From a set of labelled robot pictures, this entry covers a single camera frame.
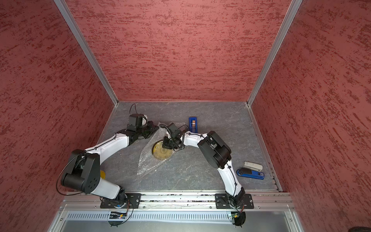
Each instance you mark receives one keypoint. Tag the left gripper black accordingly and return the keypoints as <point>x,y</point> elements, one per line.
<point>152,129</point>

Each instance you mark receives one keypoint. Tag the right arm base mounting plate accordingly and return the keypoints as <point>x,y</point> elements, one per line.
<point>224,201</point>

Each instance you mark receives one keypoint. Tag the clear bubble wrap sheet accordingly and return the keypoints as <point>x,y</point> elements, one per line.
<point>147,162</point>

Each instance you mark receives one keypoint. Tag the yellow pencil cup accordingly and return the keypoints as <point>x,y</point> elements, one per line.
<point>102,174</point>

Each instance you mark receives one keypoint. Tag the blue tape dispenser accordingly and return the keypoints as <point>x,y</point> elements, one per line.
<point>193,124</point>

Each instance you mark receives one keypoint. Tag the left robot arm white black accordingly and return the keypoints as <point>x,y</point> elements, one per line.
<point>82,172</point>

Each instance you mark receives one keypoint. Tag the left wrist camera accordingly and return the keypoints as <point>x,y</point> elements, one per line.
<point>136,121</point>

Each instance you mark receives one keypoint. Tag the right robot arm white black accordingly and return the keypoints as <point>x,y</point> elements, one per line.
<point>216,152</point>

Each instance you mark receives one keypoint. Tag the white stapler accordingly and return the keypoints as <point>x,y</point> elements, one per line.
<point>253,166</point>

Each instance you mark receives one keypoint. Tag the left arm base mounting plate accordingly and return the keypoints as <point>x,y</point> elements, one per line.
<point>122,201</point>

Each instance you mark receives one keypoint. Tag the white perforated cable duct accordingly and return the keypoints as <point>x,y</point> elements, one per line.
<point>221,217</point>

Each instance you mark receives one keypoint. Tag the blue stapler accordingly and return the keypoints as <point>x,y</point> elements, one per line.
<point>248,173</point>

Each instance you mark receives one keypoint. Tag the yellow patterned dinner plate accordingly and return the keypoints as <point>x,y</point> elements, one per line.
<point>161,153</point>

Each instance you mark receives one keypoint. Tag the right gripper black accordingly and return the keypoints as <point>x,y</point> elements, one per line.
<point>166,145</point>

